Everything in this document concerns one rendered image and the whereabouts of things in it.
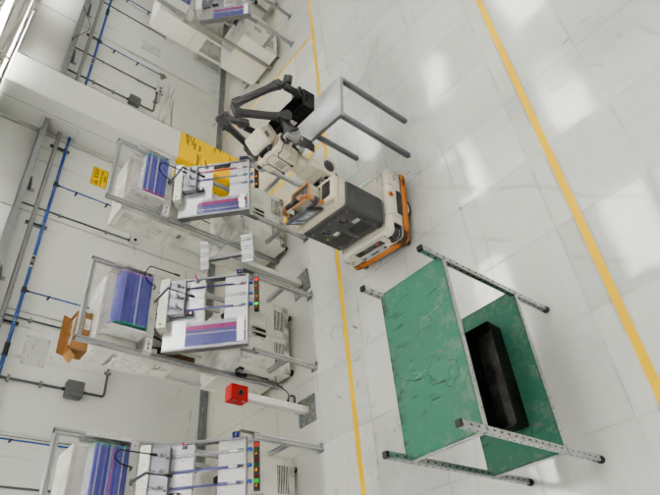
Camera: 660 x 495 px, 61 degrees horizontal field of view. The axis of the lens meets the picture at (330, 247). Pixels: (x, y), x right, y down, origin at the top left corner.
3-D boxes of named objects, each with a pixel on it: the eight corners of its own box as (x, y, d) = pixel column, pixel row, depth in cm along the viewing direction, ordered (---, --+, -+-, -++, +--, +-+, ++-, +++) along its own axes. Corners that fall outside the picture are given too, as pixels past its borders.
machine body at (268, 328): (293, 310, 553) (239, 292, 520) (296, 376, 511) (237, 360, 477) (256, 338, 591) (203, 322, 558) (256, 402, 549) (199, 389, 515)
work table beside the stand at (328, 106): (411, 156, 488) (340, 113, 445) (357, 194, 534) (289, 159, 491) (407, 119, 512) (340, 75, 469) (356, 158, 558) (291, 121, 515)
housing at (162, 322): (175, 287, 501) (170, 278, 490) (170, 335, 472) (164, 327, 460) (166, 288, 501) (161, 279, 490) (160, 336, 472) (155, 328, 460)
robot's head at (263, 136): (268, 142, 412) (256, 126, 412) (253, 157, 426) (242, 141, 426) (280, 137, 423) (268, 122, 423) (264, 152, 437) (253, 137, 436)
